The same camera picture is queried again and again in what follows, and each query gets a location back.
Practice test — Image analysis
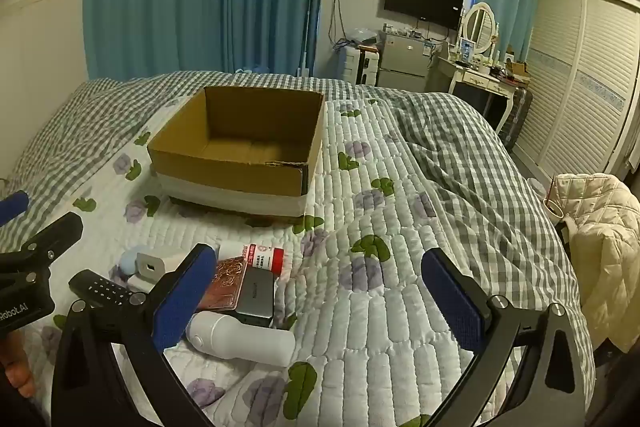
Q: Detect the small brown box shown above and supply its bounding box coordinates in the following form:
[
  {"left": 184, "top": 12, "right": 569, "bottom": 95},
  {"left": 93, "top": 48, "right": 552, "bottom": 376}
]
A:
[{"left": 505, "top": 59, "right": 532, "bottom": 81}]

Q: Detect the white charger adapter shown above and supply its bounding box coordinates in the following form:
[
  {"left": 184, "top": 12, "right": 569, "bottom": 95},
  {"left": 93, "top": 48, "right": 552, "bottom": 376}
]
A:
[{"left": 135, "top": 247, "right": 197, "bottom": 281}]

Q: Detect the white dressing table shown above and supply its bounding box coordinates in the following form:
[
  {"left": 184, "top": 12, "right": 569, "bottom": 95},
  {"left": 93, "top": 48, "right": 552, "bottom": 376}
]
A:
[{"left": 432, "top": 53, "right": 532, "bottom": 134}]

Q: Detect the white bottle with red label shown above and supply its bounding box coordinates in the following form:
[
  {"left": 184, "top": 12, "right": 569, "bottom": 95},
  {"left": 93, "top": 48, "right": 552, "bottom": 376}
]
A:
[{"left": 216, "top": 240, "right": 285, "bottom": 276}]

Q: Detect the light blue round object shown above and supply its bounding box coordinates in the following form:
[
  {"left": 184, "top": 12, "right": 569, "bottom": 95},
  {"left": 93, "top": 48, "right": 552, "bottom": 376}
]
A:
[{"left": 118, "top": 245, "right": 151, "bottom": 279}]

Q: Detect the white oval mirror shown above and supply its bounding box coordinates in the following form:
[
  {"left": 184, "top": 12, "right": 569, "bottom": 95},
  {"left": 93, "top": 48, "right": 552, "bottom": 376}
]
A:
[{"left": 458, "top": 1, "right": 497, "bottom": 56}]

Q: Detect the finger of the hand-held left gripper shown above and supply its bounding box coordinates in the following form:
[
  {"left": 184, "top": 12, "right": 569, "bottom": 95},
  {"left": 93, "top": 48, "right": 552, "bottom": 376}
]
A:
[
  {"left": 0, "top": 212, "right": 84, "bottom": 280},
  {"left": 0, "top": 190, "right": 30, "bottom": 226}
]

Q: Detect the grey checked blanket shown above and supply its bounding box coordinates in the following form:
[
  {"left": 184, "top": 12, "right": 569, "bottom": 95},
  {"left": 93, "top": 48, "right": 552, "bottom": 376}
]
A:
[{"left": 0, "top": 71, "right": 597, "bottom": 360}]

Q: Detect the white drawer unit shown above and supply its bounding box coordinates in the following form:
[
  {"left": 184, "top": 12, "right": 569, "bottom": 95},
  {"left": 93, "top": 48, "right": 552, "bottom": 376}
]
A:
[{"left": 340, "top": 44, "right": 362, "bottom": 82}]

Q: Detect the open cardboard box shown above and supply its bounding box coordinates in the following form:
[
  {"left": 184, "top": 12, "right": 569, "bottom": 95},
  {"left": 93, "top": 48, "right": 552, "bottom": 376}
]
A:
[{"left": 146, "top": 86, "right": 326, "bottom": 224}]

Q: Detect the black remote control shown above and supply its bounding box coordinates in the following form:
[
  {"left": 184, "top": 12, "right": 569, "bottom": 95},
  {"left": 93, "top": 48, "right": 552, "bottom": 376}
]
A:
[{"left": 68, "top": 269, "right": 147, "bottom": 309}]

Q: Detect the white cylindrical bottle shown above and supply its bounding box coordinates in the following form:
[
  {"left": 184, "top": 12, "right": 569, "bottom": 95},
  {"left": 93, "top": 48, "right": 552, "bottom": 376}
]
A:
[{"left": 186, "top": 309, "right": 297, "bottom": 368}]

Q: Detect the person's left hand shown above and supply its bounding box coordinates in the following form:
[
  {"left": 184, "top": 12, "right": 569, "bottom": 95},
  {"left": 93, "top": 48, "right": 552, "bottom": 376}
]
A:
[{"left": 0, "top": 332, "right": 38, "bottom": 402}]

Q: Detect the grey small fridge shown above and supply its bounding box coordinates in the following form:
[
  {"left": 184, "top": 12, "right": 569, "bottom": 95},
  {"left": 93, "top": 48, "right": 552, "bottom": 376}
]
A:
[{"left": 376, "top": 32, "right": 432, "bottom": 94}]

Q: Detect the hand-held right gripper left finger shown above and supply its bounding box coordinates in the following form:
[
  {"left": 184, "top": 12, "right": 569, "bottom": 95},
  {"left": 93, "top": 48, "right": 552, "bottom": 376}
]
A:
[{"left": 50, "top": 243, "right": 218, "bottom": 427}]

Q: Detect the cream quilted jacket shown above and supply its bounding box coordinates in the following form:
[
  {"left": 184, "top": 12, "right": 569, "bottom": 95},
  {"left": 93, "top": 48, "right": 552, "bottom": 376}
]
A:
[{"left": 545, "top": 173, "right": 640, "bottom": 354}]

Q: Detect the white louvred wardrobe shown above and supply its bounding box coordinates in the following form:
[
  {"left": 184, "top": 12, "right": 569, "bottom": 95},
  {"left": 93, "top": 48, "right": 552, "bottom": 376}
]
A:
[{"left": 512, "top": 0, "right": 640, "bottom": 181}]

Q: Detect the dark plaid suitcase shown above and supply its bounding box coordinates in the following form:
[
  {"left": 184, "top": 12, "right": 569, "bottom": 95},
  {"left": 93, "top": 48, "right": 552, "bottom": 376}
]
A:
[{"left": 499, "top": 87, "right": 534, "bottom": 148}]

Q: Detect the copper patterned packet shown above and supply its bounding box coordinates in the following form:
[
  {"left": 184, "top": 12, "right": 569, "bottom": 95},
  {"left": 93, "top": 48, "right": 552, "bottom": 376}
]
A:
[{"left": 196, "top": 257, "right": 248, "bottom": 312}]

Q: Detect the white pole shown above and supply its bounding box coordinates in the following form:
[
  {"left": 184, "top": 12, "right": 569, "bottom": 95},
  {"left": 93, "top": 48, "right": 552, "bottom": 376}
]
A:
[{"left": 298, "top": 0, "right": 315, "bottom": 78}]

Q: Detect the grey power bank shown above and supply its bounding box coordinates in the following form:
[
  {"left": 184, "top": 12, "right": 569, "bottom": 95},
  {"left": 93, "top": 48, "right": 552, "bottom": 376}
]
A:
[{"left": 234, "top": 267, "right": 277, "bottom": 329}]

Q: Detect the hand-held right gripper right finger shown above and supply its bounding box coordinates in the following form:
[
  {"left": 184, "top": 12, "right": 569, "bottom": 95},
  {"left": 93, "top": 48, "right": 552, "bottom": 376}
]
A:
[{"left": 420, "top": 247, "right": 588, "bottom": 427}]

